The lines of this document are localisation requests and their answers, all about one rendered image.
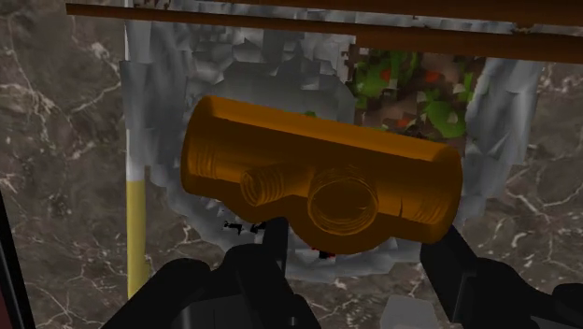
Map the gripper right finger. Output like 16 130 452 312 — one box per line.
419 225 583 329

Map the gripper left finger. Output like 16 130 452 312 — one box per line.
102 216 322 329

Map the yellow and white stick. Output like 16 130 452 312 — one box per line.
123 0 152 300

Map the orange threaded pipe fitting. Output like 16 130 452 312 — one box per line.
180 94 463 255

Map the green and red salad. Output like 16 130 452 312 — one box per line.
348 47 484 140

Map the grey coarse round dish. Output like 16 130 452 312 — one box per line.
119 18 546 283

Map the brown wooden rack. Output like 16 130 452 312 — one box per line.
65 0 583 64

